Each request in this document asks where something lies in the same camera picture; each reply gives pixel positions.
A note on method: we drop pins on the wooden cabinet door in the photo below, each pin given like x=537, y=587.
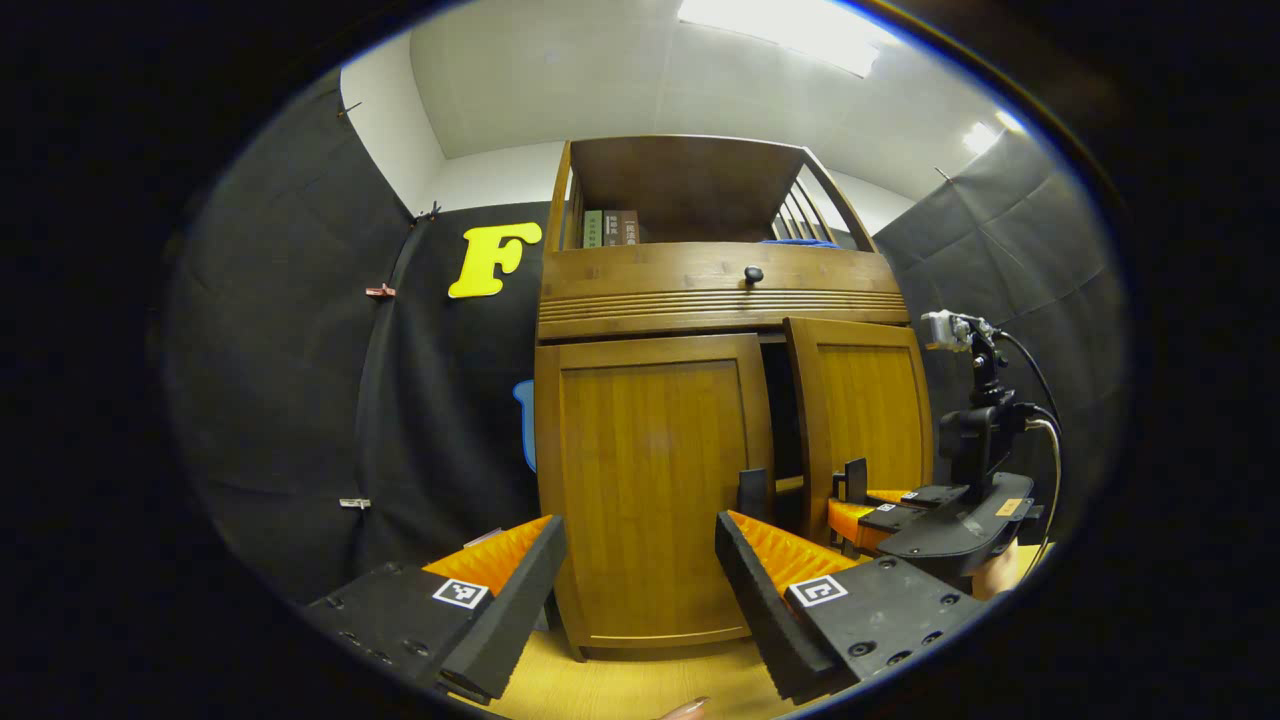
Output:
x=870, y=400
x=640, y=480

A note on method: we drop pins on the wooden inner cabinet shelf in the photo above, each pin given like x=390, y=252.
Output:
x=790, y=484

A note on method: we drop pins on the small ceiling light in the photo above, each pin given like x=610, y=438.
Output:
x=980, y=138

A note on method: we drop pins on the black backdrop cloth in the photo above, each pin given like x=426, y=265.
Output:
x=280, y=400

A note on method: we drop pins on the blue cloth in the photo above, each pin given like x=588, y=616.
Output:
x=805, y=243

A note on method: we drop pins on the wooden double-door shoe cabinet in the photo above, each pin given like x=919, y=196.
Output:
x=680, y=180

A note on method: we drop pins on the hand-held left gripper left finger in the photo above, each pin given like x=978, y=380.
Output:
x=520, y=610

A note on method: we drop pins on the wooden cabinet drawer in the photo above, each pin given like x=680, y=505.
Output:
x=640, y=275

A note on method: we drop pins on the red clip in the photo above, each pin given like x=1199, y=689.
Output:
x=380, y=291

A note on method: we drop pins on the large ceiling light panel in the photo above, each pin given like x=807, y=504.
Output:
x=790, y=30

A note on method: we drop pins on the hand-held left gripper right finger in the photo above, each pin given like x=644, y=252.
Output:
x=755, y=615

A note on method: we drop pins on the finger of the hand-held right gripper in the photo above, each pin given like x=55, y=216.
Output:
x=895, y=518
x=935, y=495

